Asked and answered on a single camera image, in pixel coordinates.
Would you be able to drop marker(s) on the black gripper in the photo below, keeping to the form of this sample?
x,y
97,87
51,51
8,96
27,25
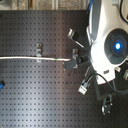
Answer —
x,y
79,61

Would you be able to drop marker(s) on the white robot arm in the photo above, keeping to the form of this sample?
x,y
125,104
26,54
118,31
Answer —
x,y
106,38

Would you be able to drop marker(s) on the silver connector lower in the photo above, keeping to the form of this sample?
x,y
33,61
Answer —
x,y
83,88

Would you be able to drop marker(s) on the silver connector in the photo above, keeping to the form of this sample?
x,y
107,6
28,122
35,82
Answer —
x,y
71,33
83,88

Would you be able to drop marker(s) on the silver connector upper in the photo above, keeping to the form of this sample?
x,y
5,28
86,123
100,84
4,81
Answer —
x,y
71,33

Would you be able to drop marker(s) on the black perforated board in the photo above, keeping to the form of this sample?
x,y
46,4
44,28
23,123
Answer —
x,y
44,95

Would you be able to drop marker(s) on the metal cable clip right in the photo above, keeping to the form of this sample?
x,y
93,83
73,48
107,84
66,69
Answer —
x,y
75,53

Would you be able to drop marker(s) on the metal cable clip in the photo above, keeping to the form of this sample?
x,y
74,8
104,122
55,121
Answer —
x,y
39,52
75,53

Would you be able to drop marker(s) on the metal cable clip left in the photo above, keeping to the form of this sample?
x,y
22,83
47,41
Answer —
x,y
39,52

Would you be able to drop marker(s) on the black metal bracket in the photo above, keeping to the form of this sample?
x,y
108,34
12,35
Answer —
x,y
107,105

